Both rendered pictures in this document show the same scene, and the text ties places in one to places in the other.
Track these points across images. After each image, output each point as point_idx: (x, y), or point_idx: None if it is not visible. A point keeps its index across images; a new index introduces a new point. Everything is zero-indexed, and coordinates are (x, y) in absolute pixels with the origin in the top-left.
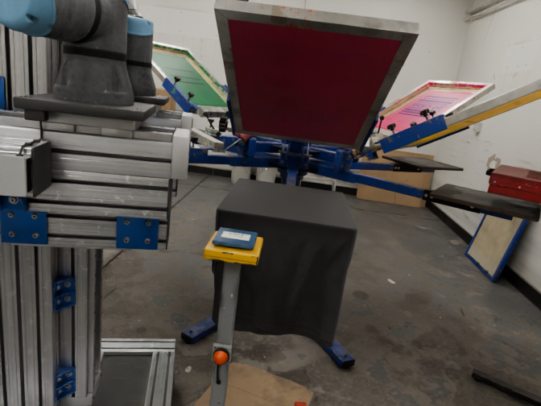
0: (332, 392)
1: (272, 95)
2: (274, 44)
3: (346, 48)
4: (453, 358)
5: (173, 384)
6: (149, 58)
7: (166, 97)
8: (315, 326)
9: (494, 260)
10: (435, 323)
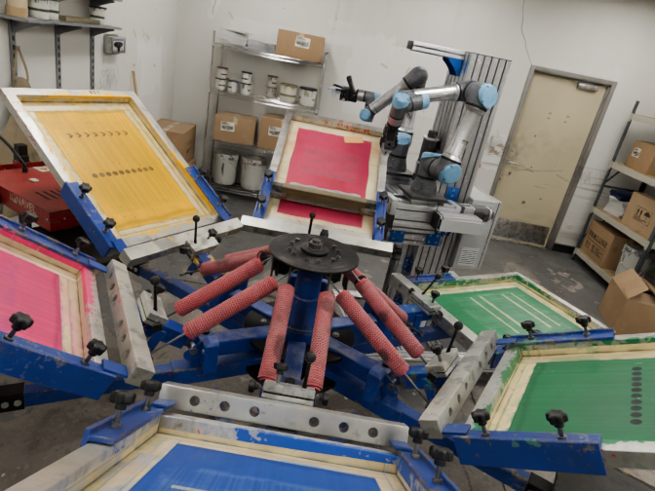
0: (233, 376)
1: (350, 182)
2: (355, 143)
3: (316, 132)
4: (75, 405)
5: None
6: (417, 170)
7: (407, 191)
8: (287, 268)
9: None
10: (30, 461)
